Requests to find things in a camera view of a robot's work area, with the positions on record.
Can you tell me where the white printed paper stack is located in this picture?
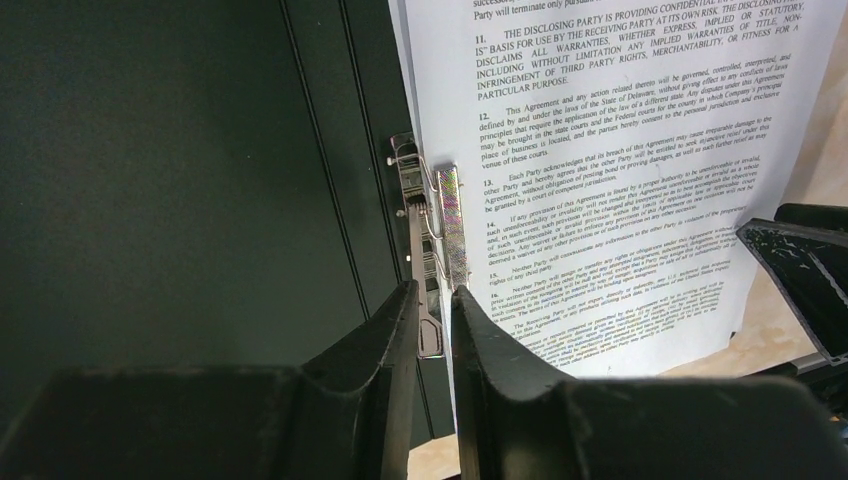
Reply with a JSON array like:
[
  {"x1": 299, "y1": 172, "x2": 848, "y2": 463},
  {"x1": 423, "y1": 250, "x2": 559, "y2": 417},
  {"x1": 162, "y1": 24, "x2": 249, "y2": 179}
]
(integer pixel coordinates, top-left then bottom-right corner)
[{"x1": 390, "y1": 1, "x2": 847, "y2": 377}]

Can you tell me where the teal and black file folder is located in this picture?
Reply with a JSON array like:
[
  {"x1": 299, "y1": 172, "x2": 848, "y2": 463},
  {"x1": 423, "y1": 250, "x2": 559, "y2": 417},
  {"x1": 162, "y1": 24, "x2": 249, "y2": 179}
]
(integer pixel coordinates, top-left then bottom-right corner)
[{"x1": 0, "y1": 0, "x2": 458, "y2": 445}]

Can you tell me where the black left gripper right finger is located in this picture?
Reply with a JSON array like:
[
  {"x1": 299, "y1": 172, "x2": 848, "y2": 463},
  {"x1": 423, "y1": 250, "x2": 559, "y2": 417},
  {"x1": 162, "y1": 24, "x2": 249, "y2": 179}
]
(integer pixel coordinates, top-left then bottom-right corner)
[{"x1": 451, "y1": 287, "x2": 847, "y2": 479}]

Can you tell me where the silver folder binder clip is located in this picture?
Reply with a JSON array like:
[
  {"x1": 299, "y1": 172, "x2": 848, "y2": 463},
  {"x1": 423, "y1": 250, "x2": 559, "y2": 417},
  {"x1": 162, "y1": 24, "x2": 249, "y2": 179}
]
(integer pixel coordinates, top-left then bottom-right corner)
[{"x1": 387, "y1": 132, "x2": 470, "y2": 359}]

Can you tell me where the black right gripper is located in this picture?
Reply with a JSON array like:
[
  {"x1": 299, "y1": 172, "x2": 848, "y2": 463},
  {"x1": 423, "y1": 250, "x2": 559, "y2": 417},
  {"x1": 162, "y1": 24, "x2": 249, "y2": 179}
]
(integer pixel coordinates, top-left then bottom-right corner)
[{"x1": 735, "y1": 202, "x2": 848, "y2": 419}]

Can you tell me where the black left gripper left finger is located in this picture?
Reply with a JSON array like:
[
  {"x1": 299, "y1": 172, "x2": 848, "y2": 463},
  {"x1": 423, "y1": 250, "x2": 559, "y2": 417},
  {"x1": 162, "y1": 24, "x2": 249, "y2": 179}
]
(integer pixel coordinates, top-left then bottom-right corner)
[{"x1": 1, "y1": 281, "x2": 419, "y2": 479}]

